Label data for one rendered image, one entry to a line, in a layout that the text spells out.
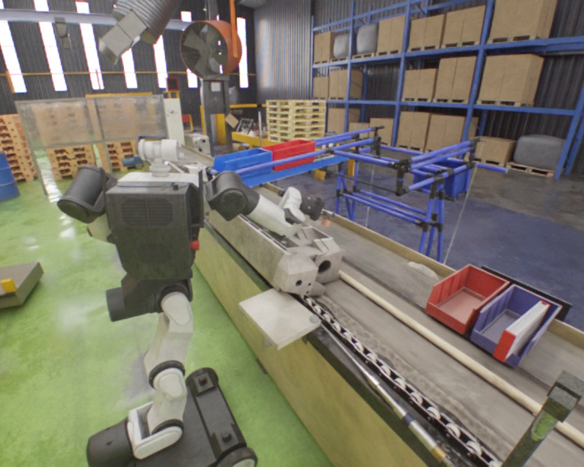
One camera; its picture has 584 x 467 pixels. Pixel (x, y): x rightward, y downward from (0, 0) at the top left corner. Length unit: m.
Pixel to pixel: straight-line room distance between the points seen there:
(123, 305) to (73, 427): 1.21
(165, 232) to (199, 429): 1.12
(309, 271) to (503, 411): 0.81
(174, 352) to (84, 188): 0.68
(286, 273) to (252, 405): 0.97
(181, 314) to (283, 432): 0.98
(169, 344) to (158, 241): 0.50
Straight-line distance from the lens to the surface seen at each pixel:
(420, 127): 11.33
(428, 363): 1.21
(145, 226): 0.84
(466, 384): 1.20
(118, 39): 7.82
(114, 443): 1.58
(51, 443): 2.19
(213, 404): 1.73
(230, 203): 0.90
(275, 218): 1.01
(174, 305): 1.08
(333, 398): 1.29
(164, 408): 1.48
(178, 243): 0.86
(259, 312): 1.24
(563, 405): 0.59
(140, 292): 1.05
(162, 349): 1.24
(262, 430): 1.84
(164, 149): 0.96
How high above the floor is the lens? 1.60
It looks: 25 degrees down
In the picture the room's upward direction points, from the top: straight up
